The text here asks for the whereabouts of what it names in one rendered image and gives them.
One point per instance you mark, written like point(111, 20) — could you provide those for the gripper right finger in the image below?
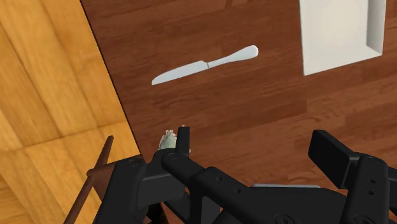
point(369, 186)

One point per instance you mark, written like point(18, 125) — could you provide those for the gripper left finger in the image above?
point(173, 183)

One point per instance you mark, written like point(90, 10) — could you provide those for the small grey green lump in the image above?
point(168, 141)

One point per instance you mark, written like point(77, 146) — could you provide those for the brown wooden table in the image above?
point(248, 108)

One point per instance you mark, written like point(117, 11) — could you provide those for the silver table knife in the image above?
point(186, 70)

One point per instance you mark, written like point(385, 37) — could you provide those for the white square plate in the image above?
point(335, 31)

